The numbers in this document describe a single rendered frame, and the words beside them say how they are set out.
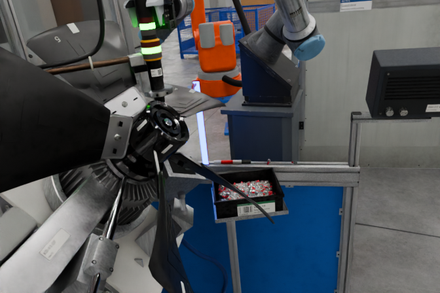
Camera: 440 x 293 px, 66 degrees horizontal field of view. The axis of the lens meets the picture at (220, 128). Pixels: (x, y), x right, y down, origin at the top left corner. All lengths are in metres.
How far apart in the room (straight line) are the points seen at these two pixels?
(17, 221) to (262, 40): 1.05
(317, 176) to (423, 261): 1.13
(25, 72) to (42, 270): 0.31
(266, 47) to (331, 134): 1.55
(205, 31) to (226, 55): 0.44
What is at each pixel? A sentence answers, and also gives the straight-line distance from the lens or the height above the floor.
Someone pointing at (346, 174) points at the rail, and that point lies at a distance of 1.28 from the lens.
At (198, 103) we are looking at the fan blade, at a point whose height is 1.18.
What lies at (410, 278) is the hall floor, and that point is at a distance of 2.15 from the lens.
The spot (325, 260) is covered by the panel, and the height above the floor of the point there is 0.41.
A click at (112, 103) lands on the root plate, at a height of 1.26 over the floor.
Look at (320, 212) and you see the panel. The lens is 1.38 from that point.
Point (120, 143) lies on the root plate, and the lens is 0.72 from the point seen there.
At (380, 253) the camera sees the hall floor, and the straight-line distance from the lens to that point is 2.24.
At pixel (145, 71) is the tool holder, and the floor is 1.32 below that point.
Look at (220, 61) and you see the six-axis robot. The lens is 4.64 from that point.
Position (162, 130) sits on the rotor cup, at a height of 1.22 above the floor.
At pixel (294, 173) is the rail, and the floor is 0.83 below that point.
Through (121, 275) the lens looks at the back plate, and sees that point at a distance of 0.84.
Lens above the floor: 1.49
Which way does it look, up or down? 23 degrees down
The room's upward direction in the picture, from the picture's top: 5 degrees counter-clockwise
